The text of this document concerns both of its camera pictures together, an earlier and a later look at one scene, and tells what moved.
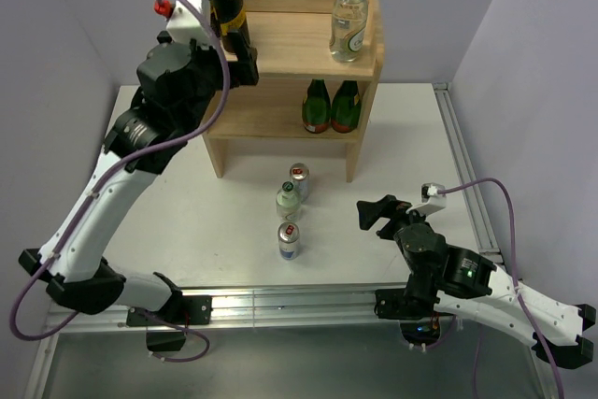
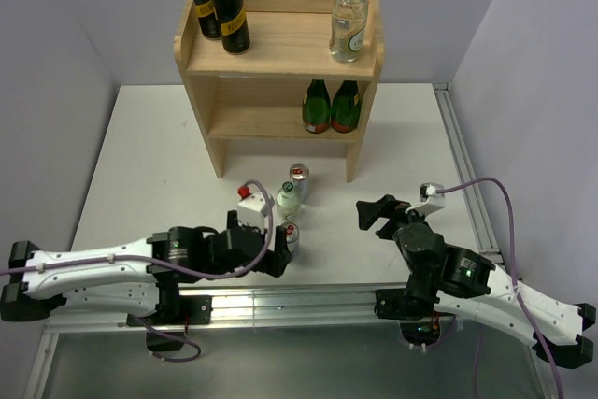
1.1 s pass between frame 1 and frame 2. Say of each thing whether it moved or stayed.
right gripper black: stayed
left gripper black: moved
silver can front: stayed
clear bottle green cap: stayed
